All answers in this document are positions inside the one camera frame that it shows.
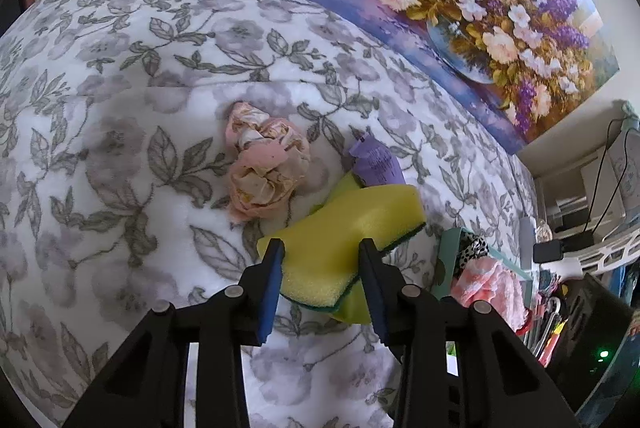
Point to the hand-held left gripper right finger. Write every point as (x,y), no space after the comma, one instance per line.
(375,303)

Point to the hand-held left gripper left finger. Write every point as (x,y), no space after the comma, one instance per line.
(272,293)

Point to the yellow and green sponge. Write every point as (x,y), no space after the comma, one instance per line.
(325,238)

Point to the white box with teal rim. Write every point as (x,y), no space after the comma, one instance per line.
(444,253)

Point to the pink striped fluffy cloth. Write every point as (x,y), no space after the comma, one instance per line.
(495,290)

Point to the leopard print scrunchie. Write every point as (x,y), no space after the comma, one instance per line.
(470,253)

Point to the bundle of colourful pens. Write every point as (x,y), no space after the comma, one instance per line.
(547,330)

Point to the white plastic rack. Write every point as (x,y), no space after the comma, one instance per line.
(617,248)

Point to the black power adapter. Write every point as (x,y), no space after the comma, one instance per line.
(547,252)

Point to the white bottle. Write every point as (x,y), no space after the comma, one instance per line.
(526,235)

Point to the yellow-green cloth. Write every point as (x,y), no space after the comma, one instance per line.
(337,190)

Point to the pink floral scrunchie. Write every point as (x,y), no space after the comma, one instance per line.
(260,173)

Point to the white shelf unit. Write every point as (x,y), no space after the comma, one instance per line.
(575,193)

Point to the purple tube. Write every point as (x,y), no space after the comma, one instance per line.
(375,167)

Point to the floral leaf print blanket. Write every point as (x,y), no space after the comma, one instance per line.
(125,107)

